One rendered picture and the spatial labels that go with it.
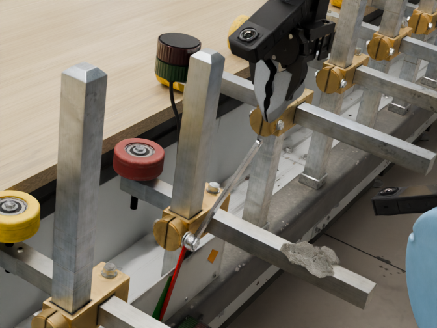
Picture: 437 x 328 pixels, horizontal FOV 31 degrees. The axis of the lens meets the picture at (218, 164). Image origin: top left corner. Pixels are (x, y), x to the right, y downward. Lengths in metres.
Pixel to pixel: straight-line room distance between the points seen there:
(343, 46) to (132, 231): 0.53
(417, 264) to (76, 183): 0.44
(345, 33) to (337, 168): 0.35
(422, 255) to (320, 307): 1.89
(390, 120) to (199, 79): 1.02
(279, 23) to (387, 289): 1.70
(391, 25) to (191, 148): 0.75
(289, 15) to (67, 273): 0.42
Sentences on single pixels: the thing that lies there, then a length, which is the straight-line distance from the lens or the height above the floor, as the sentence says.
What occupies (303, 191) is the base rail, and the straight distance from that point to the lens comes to 1.60.
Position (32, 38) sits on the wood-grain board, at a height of 0.90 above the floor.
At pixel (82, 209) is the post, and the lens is 0.90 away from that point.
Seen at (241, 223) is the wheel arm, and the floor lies 0.86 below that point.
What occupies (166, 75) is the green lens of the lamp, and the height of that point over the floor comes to 1.08.
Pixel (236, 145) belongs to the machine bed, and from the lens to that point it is 1.73.
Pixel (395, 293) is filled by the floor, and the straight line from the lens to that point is 2.59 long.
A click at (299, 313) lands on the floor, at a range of 2.40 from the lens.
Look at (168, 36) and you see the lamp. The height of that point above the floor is 1.13.
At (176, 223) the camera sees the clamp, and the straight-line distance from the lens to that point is 1.14.
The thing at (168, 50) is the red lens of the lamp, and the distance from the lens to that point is 1.05.
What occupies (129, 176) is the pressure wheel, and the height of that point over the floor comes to 0.88.
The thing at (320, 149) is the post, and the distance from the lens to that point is 1.58.
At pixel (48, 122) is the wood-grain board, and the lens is 1.30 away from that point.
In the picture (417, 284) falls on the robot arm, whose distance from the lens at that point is 0.57.
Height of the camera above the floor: 1.51
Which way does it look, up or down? 30 degrees down
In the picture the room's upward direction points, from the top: 9 degrees clockwise
